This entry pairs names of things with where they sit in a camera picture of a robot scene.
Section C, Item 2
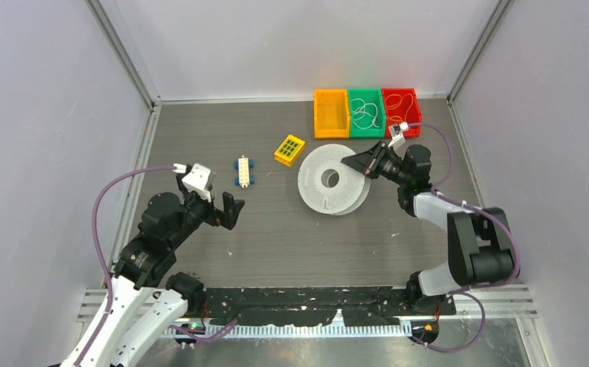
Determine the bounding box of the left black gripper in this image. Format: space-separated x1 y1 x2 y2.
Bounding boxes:
170 172 244 247

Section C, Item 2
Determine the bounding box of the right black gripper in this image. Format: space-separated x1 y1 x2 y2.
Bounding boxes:
342 141 410 187

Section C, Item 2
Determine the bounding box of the grey cable spool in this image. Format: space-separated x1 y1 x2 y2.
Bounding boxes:
297 144 371 216

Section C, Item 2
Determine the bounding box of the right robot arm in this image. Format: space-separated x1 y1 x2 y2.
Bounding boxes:
341 141 519 314

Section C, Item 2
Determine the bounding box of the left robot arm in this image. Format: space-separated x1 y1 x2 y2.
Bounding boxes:
61 171 245 366

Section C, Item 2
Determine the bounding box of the green bin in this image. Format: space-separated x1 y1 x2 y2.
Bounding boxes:
348 89 387 138

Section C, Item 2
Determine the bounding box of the red bin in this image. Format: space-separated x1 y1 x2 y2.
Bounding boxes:
380 88 422 138

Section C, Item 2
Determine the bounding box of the orange bin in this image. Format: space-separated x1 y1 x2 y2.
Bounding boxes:
313 89 350 139

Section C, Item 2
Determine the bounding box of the yellow toy brick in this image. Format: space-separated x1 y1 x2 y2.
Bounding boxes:
273 135 306 167

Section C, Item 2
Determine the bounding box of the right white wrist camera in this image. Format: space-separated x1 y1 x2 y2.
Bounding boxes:
388 122 409 151

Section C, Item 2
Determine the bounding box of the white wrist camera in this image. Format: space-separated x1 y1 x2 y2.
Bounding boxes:
173 163 215 203
388 122 409 151

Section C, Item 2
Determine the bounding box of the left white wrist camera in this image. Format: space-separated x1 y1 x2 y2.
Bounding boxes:
173 163 215 203

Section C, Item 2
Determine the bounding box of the white wire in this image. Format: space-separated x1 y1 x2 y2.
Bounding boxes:
351 99 382 130

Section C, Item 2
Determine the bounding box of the orange wire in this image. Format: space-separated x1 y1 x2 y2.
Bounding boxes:
386 93 419 130

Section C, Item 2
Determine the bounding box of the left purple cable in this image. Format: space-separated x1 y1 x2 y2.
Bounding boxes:
69 164 179 367

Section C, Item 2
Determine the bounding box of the slotted cable duct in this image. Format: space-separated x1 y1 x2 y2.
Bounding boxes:
162 323 416 339

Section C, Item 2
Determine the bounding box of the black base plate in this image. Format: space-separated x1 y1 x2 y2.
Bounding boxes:
206 286 456 326

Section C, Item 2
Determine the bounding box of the left aluminium frame post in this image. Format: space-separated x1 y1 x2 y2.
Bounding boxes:
86 0 158 111

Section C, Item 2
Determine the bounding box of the aluminium frame post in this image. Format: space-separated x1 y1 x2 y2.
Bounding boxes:
86 0 158 111
446 0 515 106

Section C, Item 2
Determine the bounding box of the right aluminium frame post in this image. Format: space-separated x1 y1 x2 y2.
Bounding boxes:
446 0 515 106

